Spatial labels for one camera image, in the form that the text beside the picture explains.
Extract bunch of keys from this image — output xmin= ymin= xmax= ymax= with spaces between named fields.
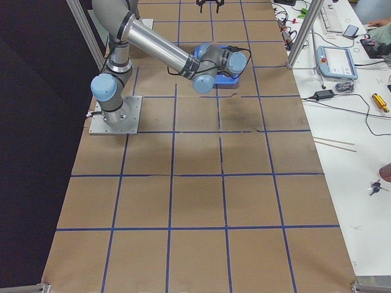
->
xmin=368 ymin=179 xmax=389 ymax=196

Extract blue teach pendant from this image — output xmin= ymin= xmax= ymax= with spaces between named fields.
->
xmin=316 ymin=46 xmax=358 ymax=80

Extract aluminium frame post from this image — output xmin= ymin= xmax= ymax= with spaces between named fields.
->
xmin=67 ymin=0 xmax=104 ymax=70
xmin=287 ymin=0 xmax=324 ymax=69

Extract white keyboard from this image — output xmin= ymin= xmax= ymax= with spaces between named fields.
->
xmin=320 ymin=0 xmax=344 ymax=34

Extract blue plastic tray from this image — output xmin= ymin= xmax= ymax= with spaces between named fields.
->
xmin=215 ymin=45 xmax=247 ymax=87

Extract wooden stick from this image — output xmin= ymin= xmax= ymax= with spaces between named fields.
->
xmin=313 ymin=137 xmax=357 ymax=153

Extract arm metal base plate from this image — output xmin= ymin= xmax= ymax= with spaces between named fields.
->
xmin=89 ymin=96 xmax=142 ymax=135
xmin=141 ymin=18 xmax=154 ymax=29

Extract yellow metal tool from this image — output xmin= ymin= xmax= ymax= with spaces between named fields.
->
xmin=371 ymin=93 xmax=390 ymax=113

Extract smartphone on desk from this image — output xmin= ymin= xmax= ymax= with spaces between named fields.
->
xmin=343 ymin=24 xmax=359 ymax=39

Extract black power adapter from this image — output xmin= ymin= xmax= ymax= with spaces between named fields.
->
xmin=313 ymin=90 xmax=335 ymax=101

